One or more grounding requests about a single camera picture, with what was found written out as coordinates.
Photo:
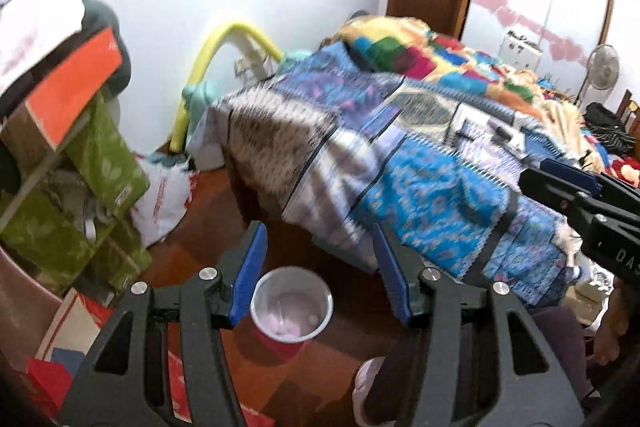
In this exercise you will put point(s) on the black cloth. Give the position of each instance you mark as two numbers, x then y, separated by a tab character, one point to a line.
607	122

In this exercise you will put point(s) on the white standing fan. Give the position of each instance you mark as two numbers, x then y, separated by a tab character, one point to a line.
602	67

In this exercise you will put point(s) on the large green leaf-print box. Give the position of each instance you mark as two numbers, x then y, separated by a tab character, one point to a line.
40	242

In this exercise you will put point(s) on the white box with black items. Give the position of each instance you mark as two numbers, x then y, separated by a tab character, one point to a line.
480	127

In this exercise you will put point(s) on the brown cardboard box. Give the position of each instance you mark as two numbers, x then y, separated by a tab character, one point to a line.
22	137

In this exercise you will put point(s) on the small white cabinet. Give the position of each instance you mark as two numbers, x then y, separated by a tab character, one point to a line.
520	49

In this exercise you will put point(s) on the person's leg in dark pants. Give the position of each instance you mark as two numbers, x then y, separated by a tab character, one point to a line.
555	347

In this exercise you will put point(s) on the red and white paper bag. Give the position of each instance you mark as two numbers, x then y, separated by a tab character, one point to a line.
70	327

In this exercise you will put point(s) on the person's pale slipper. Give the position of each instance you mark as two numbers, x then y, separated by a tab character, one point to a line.
365	382

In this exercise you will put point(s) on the wooden chair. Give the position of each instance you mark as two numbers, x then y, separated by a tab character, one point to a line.
629	107

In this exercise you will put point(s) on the white plastic bag red print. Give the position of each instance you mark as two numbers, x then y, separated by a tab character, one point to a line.
162	202

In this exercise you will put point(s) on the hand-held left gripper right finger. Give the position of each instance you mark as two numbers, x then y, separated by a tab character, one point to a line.
392	277

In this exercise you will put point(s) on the row of pink heart stickers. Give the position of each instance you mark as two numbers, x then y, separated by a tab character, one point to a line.
505	14

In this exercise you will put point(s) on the colourful patchwork blanket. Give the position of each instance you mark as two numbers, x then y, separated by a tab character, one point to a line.
400	52

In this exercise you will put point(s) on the red plush toy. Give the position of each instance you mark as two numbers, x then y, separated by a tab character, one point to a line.
622	169

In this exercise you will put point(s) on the red plastic cup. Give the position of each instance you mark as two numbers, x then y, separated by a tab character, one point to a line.
272	347

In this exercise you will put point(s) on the yellow foam tube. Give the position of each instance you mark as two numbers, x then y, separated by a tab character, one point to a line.
200	67

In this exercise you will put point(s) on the bed with patchwork blanket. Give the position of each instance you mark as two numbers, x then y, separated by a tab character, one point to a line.
425	197

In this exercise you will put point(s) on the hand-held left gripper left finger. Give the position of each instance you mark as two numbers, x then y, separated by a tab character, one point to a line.
247	277

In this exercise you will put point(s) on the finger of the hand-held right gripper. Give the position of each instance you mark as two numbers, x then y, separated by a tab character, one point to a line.
545	187
565	169

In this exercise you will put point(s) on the person's right hand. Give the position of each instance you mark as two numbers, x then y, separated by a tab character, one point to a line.
611	332

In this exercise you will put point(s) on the tall green leaf-print box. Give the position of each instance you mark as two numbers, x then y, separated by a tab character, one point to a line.
107	157

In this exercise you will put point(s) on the small green leaf-print box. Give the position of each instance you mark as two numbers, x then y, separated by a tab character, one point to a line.
125	257

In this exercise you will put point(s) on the teal cloth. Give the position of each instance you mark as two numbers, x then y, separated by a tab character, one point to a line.
194	107

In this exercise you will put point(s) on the orange box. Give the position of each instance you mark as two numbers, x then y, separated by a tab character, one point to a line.
70	92

